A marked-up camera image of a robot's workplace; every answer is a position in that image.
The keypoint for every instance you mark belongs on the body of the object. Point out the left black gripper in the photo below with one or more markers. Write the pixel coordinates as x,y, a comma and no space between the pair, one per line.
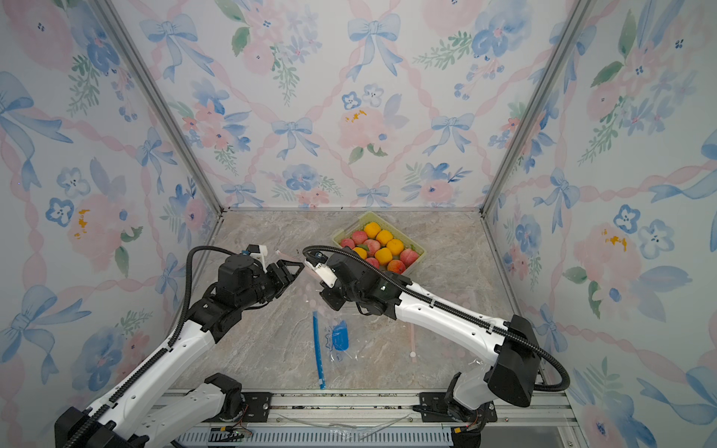
286,275

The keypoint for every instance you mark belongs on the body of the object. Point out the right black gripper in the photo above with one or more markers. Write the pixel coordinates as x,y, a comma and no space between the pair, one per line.
333,300

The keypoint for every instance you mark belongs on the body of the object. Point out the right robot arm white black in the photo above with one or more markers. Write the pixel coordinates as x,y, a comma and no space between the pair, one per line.
507,366

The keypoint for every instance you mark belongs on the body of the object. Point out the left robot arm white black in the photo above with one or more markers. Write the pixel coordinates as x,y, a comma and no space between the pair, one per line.
157,358

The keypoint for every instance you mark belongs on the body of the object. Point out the pink peach lower centre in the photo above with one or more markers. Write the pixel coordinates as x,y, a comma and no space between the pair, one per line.
374,262

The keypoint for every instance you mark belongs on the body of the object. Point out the pink peach green leaf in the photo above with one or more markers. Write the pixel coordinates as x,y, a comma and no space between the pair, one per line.
371,246

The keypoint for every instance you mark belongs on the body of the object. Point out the pink peach upper left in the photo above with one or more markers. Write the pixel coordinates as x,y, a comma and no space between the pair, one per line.
359,237

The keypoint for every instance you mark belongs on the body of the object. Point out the yellow peach top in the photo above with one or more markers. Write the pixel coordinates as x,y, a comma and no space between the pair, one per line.
372,229

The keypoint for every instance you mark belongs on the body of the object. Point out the blue zipper clear bag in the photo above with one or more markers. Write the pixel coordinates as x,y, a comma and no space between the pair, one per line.
341,346

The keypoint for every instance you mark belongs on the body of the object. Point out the light green plastic basket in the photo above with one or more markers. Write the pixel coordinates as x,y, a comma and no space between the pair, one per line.
339,235

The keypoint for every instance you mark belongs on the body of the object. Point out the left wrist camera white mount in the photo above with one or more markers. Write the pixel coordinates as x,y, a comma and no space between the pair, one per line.
259,253

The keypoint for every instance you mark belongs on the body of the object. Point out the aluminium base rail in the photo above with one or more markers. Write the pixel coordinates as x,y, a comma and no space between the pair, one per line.
339,418

